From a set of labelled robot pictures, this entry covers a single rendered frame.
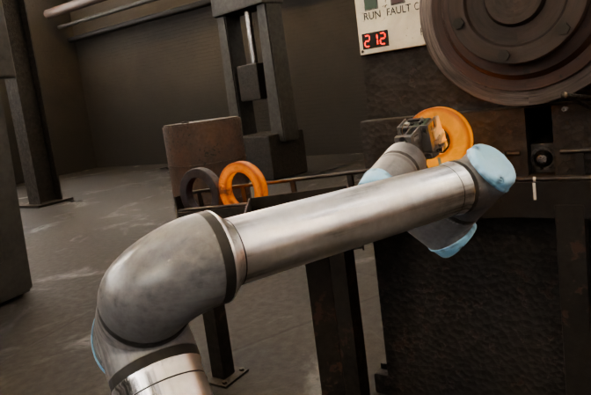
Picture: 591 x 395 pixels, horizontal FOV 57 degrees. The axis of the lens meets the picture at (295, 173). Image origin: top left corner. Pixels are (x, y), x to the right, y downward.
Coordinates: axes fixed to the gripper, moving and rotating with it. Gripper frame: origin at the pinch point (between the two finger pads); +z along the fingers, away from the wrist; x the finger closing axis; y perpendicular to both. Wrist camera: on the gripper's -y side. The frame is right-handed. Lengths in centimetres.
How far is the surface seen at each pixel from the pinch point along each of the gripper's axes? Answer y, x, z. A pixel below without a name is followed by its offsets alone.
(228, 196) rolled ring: -20, 76, 4
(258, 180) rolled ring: -14, 62, 5
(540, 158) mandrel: -14.7, -18.9, 14.6
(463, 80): 8.8, -5.1, 9.8
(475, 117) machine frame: -3.3, -4.3, 16.5
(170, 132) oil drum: -43, 246, 140
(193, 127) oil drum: -42, 226, 145
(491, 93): 5.2, -11.1, 8.8
